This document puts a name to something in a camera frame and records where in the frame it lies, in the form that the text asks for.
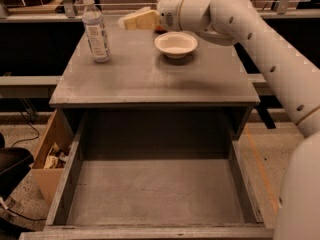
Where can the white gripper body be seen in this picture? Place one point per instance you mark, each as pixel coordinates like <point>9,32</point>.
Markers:
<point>168,13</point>

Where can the clear plastic water bottle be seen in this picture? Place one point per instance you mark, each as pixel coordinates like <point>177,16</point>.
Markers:
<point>93,21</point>

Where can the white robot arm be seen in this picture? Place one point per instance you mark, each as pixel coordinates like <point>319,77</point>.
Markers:
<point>293,79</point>

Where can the open grey top drawer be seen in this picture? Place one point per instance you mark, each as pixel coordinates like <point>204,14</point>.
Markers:
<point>154,175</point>

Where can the orange fruit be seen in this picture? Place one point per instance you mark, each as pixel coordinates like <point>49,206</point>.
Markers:
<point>160,29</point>

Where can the white paper bowl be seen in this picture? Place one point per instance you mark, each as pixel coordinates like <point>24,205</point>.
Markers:
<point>176,45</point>

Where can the grey wooden cabinet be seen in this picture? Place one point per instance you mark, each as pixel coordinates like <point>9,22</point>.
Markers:
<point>139,74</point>

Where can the cardboard box with scraps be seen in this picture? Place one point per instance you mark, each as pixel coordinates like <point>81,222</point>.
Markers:
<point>51,155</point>

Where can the black office chair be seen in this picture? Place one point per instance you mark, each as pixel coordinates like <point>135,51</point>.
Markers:
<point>14,166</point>

